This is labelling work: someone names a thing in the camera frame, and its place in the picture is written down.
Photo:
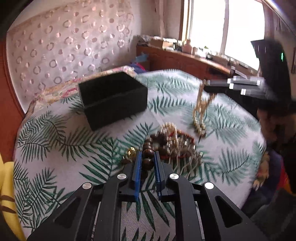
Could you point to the black jewelry box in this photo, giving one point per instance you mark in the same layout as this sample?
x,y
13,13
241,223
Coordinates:
x,y
111,98

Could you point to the yellow plush toy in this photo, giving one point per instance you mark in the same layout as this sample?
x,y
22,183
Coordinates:
x,y
8,203

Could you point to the window with white frame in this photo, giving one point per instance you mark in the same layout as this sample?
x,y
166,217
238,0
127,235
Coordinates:
x,y
225,28

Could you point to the palm leaf print bedsheet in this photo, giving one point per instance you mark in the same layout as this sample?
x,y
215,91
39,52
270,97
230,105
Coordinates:
x,y
56,151

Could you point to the brown wooden wardrobe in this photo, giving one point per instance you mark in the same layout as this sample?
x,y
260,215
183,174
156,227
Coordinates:
x,y
11,112

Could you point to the cardboard box on sideboard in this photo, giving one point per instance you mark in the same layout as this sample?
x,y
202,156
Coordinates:
x,y
162,43

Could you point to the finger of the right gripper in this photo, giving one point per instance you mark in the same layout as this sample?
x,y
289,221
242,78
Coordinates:
x,y
220,84
246,80

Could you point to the tangled jewelry pile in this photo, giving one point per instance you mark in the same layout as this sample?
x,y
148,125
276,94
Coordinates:
x,y
176,147

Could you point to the pink bottle on sideboard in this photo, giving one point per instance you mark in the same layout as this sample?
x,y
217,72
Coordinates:
x,y
187,48

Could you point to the circle pattern sheer curtain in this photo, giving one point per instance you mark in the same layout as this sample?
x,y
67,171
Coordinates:
x,y
51,42

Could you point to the floral quilt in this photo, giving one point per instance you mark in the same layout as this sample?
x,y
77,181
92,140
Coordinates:
x,y
67,89

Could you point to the gold faceted bead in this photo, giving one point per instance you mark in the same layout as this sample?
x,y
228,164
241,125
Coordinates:
x,y
129,156

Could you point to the wooden sideboard cabinet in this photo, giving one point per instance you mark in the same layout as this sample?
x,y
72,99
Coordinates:
x,y
201,68

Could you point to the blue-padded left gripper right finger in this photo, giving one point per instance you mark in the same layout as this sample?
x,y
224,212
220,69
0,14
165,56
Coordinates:
x,y
168,183

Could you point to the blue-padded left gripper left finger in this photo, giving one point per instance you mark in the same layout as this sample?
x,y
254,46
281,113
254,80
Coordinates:
x,y
129,180

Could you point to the dark blue blanket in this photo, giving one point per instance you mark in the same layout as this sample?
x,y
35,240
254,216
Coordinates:
x,y
139,69

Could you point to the blue tissue box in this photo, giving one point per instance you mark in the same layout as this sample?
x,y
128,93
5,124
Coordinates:
x,y
141,58

